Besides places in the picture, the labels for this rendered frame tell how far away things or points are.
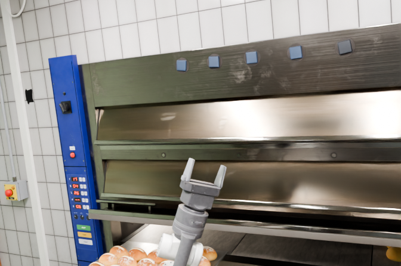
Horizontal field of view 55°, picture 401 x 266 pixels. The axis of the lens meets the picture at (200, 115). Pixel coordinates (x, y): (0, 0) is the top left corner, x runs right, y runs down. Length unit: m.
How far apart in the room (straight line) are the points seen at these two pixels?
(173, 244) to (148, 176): 0.77
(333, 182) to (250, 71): 0.52
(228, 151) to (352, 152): 0.48
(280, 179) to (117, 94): 0.83
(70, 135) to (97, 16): 0.60
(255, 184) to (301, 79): 0.46
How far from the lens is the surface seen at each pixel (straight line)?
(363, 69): 1.47
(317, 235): 1.47
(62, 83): 2.03
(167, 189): 1.79
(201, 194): 1.09
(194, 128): 1.66
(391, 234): 1.45
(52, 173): 2.24
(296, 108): 1.53
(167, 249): 1.13
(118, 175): 1.95
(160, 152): 1.78
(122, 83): 1.84
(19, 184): 2.37
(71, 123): 2.03
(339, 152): 1.52
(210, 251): 1.80
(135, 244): 2.08
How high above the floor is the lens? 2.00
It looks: 6 degrees down
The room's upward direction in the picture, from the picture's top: 6 degrees counter-clockwise
